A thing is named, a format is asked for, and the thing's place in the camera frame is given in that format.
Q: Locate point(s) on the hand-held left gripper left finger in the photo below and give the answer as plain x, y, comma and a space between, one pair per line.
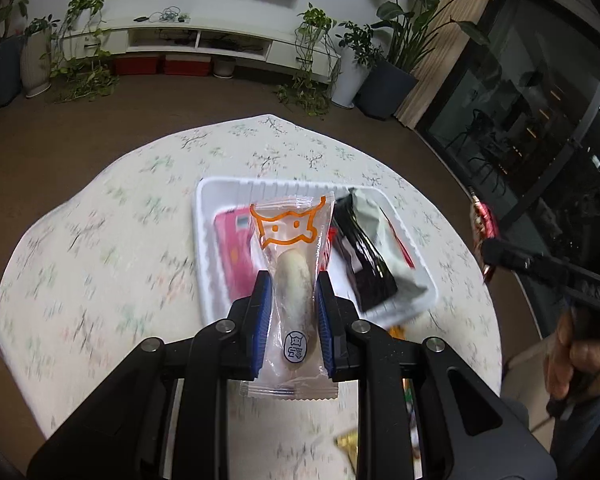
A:
262, 320

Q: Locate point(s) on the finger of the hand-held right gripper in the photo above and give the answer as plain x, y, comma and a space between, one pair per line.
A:
520, 259

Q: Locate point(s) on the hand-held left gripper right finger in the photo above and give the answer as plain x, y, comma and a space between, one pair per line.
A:
325, 320

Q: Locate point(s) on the clear bread packet orange print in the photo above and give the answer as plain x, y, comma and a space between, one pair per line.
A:
292, 280

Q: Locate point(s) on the pink snack packet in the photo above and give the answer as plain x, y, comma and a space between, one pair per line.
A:
230, 255

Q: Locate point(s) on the black snack packet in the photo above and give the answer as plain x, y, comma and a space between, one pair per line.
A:
365, 255

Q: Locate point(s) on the white plastic tray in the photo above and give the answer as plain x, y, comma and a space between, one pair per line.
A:
205, 240

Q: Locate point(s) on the white snack packet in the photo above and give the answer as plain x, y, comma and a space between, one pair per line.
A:
397, 250

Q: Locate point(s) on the gold snack packet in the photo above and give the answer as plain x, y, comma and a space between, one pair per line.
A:
347, 444

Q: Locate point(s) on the person's right forearm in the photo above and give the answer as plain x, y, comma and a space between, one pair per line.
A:
595, 435

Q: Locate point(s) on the person's right hand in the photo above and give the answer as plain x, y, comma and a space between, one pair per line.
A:
560, 360

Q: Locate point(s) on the dark glass door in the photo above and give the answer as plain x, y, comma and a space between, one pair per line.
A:
530, 110

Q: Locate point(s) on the beige curtain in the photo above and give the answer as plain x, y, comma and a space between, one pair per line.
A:
440, 60

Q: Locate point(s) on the large-leaf plant dark pot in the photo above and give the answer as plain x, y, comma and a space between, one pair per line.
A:
385, 90

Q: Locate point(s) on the small plant tall white pot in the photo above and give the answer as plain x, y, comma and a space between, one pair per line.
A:
350, 80

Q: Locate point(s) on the red storage box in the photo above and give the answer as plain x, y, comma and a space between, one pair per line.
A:
137, 66
186, 65

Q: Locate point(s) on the trailing pothos plant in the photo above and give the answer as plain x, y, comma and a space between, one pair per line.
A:
312, 22
87, 5

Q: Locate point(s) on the white television cabinet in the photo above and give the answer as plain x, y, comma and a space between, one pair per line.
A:
115, 35

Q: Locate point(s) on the plant in white ribbed pot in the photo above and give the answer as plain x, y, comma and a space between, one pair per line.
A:
36, 65

